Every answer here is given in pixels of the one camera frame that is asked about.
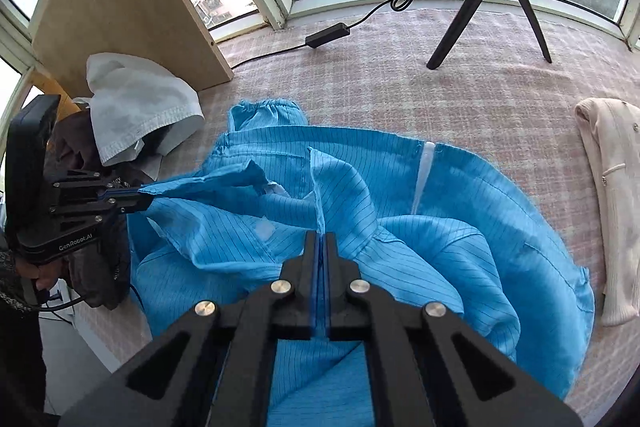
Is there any light pine wood panel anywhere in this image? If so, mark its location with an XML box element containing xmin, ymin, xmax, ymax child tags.
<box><xmin>28</xmin><ymin>69</ymin><xmax>80</xmax><ymax>121</ymax></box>

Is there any blue striped work coat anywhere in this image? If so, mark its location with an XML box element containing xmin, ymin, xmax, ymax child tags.
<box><xmin>128</xmin><ymin>101</ymin><xmax>594</xmax><ymax>426</ymax></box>

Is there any cream knit cardigan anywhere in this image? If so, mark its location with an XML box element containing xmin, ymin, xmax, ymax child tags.
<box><xmin>575</xmin><ymin>98</ymin><xmax>639</xmax><ymax>326</ymax></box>

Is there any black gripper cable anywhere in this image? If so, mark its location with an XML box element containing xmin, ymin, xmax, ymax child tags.
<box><xmin>19</xmin><ymin>275</ymin><xmax>147</xmax><ymax>325</ymax></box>

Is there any dark brown garment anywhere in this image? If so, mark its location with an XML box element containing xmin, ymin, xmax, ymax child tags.
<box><xmin>43</xmin><ymin>110</ymin><xmax>105</xmax><ymax>182</ymax></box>

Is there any black sparkly sleeve left forearm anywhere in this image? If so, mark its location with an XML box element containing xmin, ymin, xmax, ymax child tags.
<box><xmin>1</xmin><ymin>237</ymin><xmax>47</xmax><ymax>426</ymax></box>

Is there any grey dark garment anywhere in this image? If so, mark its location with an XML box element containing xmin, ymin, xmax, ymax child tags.
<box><xmin>67</xmin><ymin>166</ymin><xmax>166</xmax><ymax>312</ymax></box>

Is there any white grey garment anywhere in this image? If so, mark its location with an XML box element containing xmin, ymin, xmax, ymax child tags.
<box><xmin>78</xmin><ymin>53</ymin><xmax>205</xmax><ymax>180</ymax></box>

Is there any large wooden board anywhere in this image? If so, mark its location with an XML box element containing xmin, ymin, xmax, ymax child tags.
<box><xmin>28</xmin><ymin>0</ymin><xmax>232</xmax><ymax>96</ymax></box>

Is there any person left hand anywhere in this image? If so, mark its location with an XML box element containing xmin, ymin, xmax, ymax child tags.
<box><xmin>15</xmin><ymin>258</ymin><xmax>62</xmax><ymax>291</ymax></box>

